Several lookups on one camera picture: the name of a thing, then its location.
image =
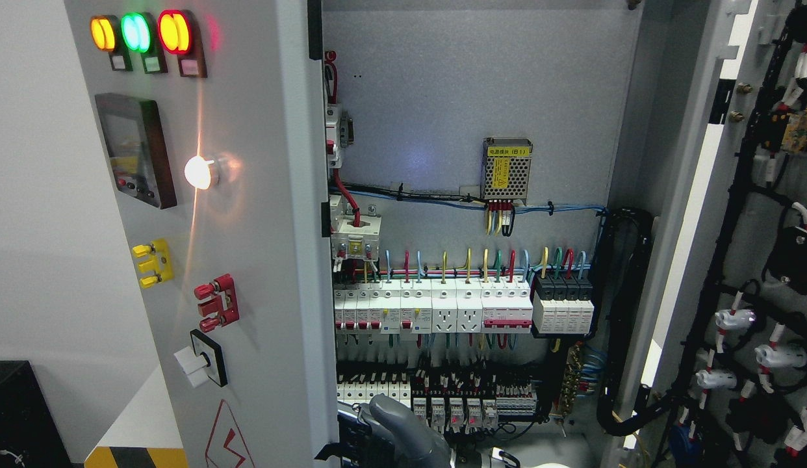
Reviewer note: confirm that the grey cabinet door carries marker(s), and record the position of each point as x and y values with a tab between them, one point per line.
706	302
259	114

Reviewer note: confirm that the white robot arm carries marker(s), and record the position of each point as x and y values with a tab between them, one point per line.
495	457

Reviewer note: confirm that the red indicator lamp left door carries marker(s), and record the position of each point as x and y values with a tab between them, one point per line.
179	35

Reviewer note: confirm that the green indicator lamp left door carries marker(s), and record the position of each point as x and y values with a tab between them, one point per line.
139	31

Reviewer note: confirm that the yellow indicator lamp left door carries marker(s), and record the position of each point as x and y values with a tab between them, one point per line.
107	36

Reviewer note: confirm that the white current transformers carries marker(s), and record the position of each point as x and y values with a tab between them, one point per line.
348	241

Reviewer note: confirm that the white breaker and socket row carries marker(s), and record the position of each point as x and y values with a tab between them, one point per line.
409	308

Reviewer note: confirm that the red three pole main breaker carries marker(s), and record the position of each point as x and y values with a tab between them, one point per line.
339	134

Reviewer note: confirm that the perforated metal power supply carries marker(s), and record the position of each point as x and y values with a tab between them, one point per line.
506	168

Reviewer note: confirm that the lower relay terminal row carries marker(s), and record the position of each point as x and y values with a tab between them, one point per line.
455	401

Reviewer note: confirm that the black surge protector modules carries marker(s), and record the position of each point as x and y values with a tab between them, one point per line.
563	307

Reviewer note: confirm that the red terminal block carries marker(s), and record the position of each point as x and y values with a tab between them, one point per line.
217	303

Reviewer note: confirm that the white glowing lamp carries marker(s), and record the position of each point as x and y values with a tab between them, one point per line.
202	173

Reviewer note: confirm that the brass terminal bar right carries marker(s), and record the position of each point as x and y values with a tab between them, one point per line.
570	380

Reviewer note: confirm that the yellow terminal block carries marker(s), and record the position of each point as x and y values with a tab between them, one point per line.
154	263

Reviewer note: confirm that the red electric hazard sign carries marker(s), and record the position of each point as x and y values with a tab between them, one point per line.
226	446

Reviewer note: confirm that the black digital power meter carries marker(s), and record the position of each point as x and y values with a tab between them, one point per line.
135	142

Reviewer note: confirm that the white rotary selector switch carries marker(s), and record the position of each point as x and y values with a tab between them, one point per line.
203	360

